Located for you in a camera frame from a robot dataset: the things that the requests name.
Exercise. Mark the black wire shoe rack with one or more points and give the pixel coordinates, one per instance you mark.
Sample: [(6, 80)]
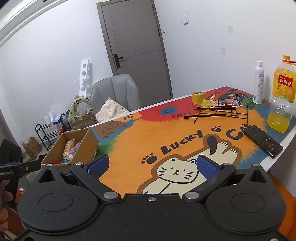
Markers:
[(49, 134)]

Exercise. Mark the yellow tape roll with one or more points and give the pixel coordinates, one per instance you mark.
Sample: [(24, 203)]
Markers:
[(198, 97)]

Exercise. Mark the grey upholstered chair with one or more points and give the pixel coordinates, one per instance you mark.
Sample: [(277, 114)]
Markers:
[(120, 88)]

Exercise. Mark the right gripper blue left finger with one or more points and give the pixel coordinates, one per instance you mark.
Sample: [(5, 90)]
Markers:
[(98, 166)]

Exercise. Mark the white spray bottle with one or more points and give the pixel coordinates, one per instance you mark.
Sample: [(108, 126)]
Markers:
[(258, 83)]

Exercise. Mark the brown cardboard box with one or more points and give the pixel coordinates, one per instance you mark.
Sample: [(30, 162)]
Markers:
[(85, 153)]

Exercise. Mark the left hand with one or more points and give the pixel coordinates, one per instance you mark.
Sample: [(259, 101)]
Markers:
[(10, 220)]

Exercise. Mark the white light switch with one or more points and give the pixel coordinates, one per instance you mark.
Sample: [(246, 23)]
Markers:
[(185, 21)]

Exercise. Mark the black wire stand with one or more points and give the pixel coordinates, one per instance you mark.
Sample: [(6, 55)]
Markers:
[(219, 111)]

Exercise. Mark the white perforated board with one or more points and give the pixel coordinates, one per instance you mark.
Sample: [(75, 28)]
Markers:
[(81, 82)]

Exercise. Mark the black clothes pile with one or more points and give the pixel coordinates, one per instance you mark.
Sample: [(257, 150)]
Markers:
[(10, 153)]

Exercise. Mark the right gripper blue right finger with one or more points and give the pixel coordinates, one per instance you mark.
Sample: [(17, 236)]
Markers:
[(207, 167)]

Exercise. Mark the SF cardboard box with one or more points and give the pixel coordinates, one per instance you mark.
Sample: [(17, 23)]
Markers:
[(83, 121)]

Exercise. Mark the small brown floor box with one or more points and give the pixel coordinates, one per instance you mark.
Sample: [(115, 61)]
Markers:
[(32, 147)]

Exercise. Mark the colourful cat table mat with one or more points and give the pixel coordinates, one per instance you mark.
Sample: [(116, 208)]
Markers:
[(141, 145)]

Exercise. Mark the grey door with handle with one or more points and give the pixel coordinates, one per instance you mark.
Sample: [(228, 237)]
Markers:
[(136, 47)]

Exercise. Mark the dotted cream cushion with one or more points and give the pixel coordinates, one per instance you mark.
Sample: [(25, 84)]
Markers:
[(109, 110)]

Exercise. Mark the yellow candy bag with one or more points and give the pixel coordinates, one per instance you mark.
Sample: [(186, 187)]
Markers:
[(210, 103)]

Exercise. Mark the black smartphone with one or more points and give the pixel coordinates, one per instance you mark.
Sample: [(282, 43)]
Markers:
[(263, 140)]

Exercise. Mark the purple bread packet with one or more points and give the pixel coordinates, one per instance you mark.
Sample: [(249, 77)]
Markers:
[(72, 152)]

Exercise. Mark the brown pastry packet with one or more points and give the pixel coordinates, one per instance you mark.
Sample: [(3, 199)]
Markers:
[(69, 145)]

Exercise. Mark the orange juice bottle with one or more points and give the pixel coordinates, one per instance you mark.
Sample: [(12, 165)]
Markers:
[(283, 96)]

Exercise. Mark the red white snack packet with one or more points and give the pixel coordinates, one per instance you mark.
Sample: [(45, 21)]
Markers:
[(56, 161)]

